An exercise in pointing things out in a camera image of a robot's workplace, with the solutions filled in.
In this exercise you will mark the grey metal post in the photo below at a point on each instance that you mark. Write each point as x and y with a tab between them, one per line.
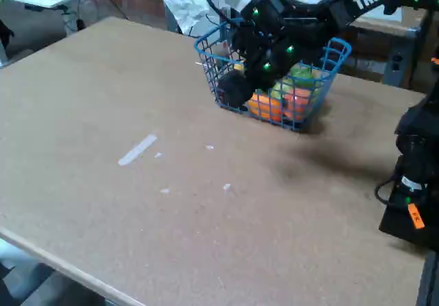
398	62

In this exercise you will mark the toy orange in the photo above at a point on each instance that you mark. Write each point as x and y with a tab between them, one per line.
264	107

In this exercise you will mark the yellow toy banana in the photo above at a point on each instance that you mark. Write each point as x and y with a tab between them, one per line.
239	67

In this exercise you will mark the small black camera box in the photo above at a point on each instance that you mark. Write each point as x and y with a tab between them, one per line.
269	5

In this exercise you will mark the red-orange toy pomegranate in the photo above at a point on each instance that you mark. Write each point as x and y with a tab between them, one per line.
298	102

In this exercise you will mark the orange label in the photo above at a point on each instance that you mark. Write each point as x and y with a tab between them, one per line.
416	217

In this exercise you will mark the long white tape strip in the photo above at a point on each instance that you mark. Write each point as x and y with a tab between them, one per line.
137	150

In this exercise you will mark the yellow-green toy fruit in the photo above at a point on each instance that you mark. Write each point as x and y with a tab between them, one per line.
281	90

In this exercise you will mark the black hanging plug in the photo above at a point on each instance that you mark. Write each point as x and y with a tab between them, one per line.
80	24

